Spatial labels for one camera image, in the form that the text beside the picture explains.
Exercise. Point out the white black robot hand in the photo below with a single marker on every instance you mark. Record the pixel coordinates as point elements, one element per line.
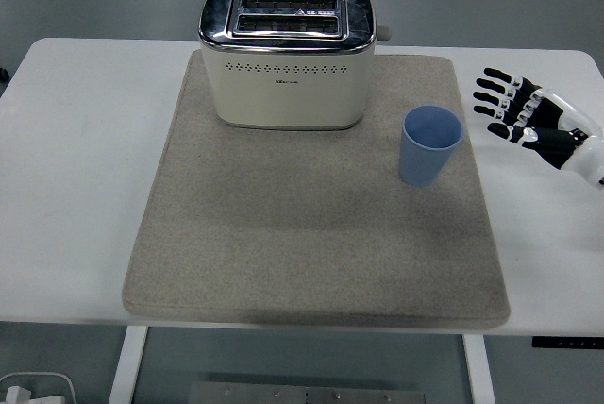
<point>547,132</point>

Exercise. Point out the blue ribbed plastic cup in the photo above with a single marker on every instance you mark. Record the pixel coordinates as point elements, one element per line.
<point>427,139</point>

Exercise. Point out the black table control panel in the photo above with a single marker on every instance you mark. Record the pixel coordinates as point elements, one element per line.
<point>566,342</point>

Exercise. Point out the white table leg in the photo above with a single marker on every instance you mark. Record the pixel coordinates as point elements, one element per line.
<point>126,366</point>
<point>479,371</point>

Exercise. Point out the cream and chrome toaster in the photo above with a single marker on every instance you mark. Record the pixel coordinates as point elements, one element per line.
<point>288,92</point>

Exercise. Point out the beige fabric table mat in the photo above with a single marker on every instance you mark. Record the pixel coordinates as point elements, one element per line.
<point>283,257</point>

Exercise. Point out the grey metal plate with screws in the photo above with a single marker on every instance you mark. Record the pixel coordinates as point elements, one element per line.
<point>307,394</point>

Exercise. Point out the black caster wheel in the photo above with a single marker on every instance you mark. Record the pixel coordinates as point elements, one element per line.
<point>3,74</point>

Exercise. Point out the white plastic bin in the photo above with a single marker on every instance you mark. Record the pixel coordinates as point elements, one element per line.
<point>56,387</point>

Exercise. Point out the white block in bin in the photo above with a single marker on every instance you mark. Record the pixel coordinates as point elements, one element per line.
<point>16,395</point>

